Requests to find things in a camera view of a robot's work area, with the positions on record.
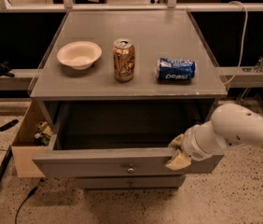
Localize crumpled items in box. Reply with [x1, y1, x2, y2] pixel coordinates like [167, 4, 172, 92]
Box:
[35, 121, 52, 147]

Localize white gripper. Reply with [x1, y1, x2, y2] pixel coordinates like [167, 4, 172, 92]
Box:
[165, 124, 215, 171]

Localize grey bottom drawer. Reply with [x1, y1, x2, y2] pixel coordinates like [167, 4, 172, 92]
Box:
[76, 175, 185, 189]

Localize grey top drawer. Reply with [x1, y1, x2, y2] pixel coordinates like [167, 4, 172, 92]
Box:
[33, 101, 222, 177]

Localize black cable on floor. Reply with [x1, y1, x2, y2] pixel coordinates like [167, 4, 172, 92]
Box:
[14, 177, 43, 224]

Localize grey drawer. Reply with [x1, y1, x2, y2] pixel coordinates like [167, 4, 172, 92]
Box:
[76, 175, 185, 189]
[33, 101, 222, 177]

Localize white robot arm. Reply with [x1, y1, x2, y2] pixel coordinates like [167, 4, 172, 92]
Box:
[166, 104, 263, 171]

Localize cardboard box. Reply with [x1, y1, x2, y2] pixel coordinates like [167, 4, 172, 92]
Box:
[11, 102, 48, 177]

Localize black marker on floor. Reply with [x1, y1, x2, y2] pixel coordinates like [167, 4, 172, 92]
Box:
[0, 119, 19, 132]

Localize grey drawer cabinet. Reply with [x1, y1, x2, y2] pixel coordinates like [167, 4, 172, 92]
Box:
[31, 10, 227, 189]

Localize blue pepsi can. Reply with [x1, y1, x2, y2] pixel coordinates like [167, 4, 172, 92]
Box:
[155, 57, 196, 81]

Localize white cable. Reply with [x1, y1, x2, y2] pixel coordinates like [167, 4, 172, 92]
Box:
[221, 0, 249, 86]

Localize white paper bowl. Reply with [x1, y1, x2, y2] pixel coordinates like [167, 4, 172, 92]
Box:
[57, 41, 102, 70]

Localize gold soda can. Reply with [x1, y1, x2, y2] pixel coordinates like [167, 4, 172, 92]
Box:
[113, 38, 135, 82]

